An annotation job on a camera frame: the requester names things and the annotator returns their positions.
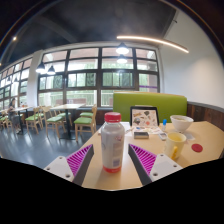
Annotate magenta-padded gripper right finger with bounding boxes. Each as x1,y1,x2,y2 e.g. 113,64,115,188
127,143,184,187

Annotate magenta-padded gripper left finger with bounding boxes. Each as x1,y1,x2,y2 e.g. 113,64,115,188
43,143,95,187

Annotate clear bottle with red cap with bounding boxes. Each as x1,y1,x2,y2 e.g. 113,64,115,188
100,111,126,174

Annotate small dark box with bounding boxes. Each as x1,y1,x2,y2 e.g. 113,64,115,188
133,130,150,140

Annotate white paper sheets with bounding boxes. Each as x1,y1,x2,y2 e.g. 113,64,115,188
97,121,134,136

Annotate group of green-seated wooden chairs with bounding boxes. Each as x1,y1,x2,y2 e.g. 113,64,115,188
0,103,98,143

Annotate black tablet with stickers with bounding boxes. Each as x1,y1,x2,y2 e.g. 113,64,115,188
129,105,160,131

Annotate white bowl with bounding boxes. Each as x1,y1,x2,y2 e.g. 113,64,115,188
169,114,195,134

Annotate flat round red coaster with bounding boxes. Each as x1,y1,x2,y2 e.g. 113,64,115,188
191,143,204,153

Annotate light wooden dining table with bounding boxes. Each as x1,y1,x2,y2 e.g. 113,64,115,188
13,105,34,134
49,103,86,140

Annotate green upholstered bench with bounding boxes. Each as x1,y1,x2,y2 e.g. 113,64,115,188
112,91,188,124

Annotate person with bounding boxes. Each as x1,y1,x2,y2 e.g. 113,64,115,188
7,97,21,133

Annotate large dark-framed window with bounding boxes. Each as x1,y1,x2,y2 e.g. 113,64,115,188
0,47,161,111

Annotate group of pendant lamps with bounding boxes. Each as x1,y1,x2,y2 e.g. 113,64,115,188
11,42,130,84

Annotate long linear ceiling light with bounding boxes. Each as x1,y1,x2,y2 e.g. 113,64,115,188
116,35,190,54

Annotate cream mug with yellow handle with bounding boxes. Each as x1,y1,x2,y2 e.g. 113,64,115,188
163,131,188,161

